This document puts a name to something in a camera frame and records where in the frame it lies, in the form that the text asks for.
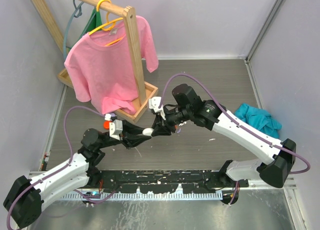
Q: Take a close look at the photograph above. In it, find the red earbud case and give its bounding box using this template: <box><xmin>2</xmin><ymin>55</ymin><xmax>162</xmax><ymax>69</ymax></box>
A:
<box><xmin>103</xmin><ymin>121</ymin><xmax>110</xmax><ymax>130</ymax></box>

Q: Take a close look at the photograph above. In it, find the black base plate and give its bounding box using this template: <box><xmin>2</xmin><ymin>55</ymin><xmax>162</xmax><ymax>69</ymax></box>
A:
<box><xmin>85</xmin><ymin>170</ymin><xmax>236</xmax><ymax>194</ymax></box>

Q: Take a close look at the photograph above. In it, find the wooden clothes rack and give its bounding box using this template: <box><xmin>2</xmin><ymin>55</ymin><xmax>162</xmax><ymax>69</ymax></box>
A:
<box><xmin>31</xmin><ymin>0</ymin><xmax>158</xmax><ymax>123</ymax></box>

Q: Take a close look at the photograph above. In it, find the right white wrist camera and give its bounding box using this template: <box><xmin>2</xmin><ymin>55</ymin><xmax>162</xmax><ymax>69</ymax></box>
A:
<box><xmin>147</xmin><ymin>97</ymin><xmax>163</xmax><ymax>113</ymax></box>

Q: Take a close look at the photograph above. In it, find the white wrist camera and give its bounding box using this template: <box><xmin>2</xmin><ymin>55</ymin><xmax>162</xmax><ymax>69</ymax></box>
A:
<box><xmin>109</xmin><ymin>119</ymin><xmax>123</xmax><ymax>140</ymax></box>
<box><xmin>147</xmin><ymin>97</ymin><xmax>163</xmax><ymax>113</ymax></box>

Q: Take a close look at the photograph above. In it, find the pink t-shirt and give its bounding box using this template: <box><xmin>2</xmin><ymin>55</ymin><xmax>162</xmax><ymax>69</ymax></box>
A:
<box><xmin>63</xmin><ymin>15</ymin><xmax>159</xmax><ymax>115</ymax></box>

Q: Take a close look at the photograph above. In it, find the white slotted cable duct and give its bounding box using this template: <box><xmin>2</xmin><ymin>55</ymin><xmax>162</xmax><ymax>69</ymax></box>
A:
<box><xmin>59</xmin><ymin>189</ymin><xmax>224</xmax><ymax>201</ymax></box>

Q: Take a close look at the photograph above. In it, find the white earbud case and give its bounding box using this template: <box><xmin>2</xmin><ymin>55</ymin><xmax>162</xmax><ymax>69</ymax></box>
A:
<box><xmin>142</xmin><ymin>128</ymin><xmax>154</xmax><ymax>136</ymax></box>

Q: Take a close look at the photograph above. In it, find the teal crumpled cloth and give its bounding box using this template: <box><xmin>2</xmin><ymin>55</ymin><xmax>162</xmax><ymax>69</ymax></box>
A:
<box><xmin>234</xmin><ymin>103</ymin><xmax>282</xmax><ymax>139</ymax></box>

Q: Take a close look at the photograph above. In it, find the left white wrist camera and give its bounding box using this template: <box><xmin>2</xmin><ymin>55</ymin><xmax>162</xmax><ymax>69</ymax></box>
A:
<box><xmin>109</xmin><ymin>119</ymin><xmax>123</xmax><ymax>140</ymax></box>

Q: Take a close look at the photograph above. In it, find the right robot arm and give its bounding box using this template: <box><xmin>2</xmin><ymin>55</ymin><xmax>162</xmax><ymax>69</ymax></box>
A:
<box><xmin>148</xmin><ymin>84</ymin><xmax>296</xmax><ymax>188</ymax></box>

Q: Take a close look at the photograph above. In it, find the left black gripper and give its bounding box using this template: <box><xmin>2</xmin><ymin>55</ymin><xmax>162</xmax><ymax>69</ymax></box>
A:
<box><xmin>96</xmin><ymin>120</ymin><xmax>151</xmax><ymax>149</ymax></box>

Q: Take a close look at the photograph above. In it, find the yellow hanger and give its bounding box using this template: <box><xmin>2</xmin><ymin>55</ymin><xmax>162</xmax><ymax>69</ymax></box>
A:
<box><xmin>88</xmin><ymin>0</ymin><xmax>123</xmax><ymax>35</ymax></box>

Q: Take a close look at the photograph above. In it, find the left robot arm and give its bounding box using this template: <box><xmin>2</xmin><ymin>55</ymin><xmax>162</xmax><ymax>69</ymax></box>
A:
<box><xmin>3</xmin><ymin>120</ymin><xmax>153</xmax><ymax>229</ymax></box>

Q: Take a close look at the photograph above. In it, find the green garment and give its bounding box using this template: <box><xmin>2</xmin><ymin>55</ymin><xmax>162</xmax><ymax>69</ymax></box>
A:
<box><xmin>79</xmin><ymin>9</ymin><xmax>102</xmax><ymax>38</ymax></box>

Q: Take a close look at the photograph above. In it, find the teal hanger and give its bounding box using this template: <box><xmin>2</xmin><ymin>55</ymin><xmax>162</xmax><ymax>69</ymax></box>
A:
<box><xmin>62</xmin><ymin>0</ymin><xmax>84</xmax><ymax>59</ymax></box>

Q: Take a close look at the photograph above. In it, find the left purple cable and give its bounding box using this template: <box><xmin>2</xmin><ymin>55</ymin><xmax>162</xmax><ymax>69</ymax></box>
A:
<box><xmin>5</xmin><ymin>105</ymin><xmax>111</xmax><ymax>228</ymax></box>

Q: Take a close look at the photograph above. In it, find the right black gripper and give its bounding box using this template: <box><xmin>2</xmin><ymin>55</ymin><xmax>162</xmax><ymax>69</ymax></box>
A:
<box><xmin>151</xmin><ymin>105</ymin><xmax>192</xmax><ymax>136</ymax></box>

